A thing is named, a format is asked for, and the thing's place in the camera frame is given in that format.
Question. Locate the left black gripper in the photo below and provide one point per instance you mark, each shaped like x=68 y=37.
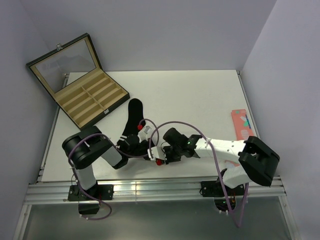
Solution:
x=147 y=145

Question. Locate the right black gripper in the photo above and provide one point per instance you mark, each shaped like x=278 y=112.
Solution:
x=169 y=159

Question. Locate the red santa sock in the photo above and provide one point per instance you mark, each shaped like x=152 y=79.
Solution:
x=159 y=162

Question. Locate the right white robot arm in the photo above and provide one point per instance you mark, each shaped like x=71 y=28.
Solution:
x=254 y=160

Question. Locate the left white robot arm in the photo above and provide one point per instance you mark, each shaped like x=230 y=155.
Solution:
x=86 y=146

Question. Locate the black striped sock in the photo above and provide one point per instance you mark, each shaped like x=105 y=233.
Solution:
x=135 y=118

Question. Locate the pink patterned sock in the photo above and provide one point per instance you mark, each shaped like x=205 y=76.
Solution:
x=242 y=125

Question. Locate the black compartment display box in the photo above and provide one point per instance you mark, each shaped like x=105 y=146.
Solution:
x=73 y=76

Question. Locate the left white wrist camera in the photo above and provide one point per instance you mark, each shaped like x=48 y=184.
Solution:
x=144 y=133

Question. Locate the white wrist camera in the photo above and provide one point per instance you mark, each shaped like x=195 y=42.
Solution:
x=144 y=133
x=155 y=153

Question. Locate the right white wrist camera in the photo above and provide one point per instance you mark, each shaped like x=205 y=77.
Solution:
x=155 y=153

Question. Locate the aluminium table frame rail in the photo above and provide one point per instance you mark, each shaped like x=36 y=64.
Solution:
x=145 y=190

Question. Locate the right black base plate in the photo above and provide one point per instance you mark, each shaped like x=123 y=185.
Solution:
x=214 y=189

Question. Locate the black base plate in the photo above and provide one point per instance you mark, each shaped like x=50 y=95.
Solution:
x=214 y=189
x=98 y=191

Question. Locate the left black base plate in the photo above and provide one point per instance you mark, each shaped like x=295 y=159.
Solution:
x=98 y=191

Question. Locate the small black box under rail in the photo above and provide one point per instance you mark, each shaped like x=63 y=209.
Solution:
x=88 y=208

